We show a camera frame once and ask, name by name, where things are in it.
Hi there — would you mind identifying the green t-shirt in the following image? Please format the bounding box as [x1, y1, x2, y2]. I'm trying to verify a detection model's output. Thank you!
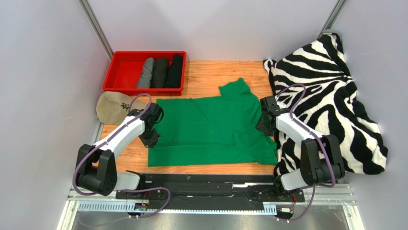
[148, 78, 277, 167]

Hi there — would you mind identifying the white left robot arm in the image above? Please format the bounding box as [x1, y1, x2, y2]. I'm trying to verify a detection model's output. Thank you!
[73, 103, 164, 196]

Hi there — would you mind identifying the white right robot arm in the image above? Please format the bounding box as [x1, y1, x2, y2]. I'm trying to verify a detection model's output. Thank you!
[256, 96, 345, 191]

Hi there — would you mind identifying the black rolled t-shirt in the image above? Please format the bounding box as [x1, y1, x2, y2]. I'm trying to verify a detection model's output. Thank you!
[164, 54, 183, 88]

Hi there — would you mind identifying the beige baseball cap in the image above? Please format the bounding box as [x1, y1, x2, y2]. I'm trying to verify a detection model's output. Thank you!
[96, 92, 147, 125]

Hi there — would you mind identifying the dark grey rolled t-shirt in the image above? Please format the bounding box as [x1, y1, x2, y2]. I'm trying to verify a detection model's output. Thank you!
[151, 58, 169, 88]

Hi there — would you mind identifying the zebra print blanket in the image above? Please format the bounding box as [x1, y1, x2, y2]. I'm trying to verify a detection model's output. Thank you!
[263, 33, 388, 175]

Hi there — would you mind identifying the red plastic bin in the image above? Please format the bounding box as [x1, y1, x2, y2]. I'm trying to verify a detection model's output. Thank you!
[102, 51, 187, 96]

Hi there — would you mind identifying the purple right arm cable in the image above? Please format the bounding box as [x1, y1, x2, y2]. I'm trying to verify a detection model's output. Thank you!
[274, 83, 337, 223]

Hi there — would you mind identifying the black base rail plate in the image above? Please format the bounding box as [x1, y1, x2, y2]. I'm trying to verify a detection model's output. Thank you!
[115, 173, 305, 211]

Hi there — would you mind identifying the right aluminium frame post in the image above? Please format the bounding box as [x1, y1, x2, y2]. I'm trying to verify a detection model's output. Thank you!
[318, 0, 348, 38]

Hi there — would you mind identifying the aluminium frame post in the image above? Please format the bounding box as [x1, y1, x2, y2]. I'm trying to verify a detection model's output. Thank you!
[79, 0, 113, 60]
[318, 0, 348, 38]

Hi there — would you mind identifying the left aluminium frame post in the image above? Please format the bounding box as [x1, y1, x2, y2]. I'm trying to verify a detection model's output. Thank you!
[79, 0, 113, 60]

